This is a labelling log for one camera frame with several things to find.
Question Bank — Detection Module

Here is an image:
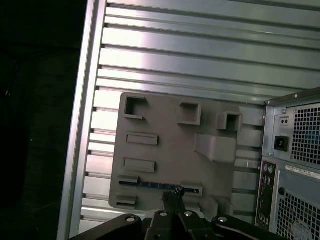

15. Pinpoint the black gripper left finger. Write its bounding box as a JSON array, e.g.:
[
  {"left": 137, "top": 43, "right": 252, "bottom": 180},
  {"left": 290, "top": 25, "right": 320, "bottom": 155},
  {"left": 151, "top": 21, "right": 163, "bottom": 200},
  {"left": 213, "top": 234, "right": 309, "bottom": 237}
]
[{"left": 68, "top": 190, "right": 181, "bottom": 240}]

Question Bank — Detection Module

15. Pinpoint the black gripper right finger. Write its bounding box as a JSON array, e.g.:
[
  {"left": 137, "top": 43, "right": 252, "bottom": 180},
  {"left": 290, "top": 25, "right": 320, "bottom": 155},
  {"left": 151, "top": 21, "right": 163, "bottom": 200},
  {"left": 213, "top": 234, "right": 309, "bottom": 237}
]
[{"left": 174, "top": 187, "right": 285, "bottom": 240}]

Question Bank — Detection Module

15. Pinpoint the grey parts rack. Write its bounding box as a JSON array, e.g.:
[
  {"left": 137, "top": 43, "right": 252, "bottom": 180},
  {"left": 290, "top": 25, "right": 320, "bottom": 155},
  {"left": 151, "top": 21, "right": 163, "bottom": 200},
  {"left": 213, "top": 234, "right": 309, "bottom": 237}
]
[{"left": 109, "top": 91, "right": 247, "bottom": 218}]

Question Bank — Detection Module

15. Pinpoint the black PC case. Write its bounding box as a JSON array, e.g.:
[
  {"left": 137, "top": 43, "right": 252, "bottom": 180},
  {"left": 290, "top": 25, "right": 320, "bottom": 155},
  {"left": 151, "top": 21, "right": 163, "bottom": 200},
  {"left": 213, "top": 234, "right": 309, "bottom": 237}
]
[{"left": 254, "top": 86, "right": 320, "bottom": 240}]

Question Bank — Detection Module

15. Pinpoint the grey power supply unit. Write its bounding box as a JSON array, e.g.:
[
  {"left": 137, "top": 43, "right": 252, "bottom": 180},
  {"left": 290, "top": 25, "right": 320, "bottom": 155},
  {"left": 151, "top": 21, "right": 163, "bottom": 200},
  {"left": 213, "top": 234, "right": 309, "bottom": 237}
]
[{"left": 271, "top": 106, "right": 320, "bottom": 167}]

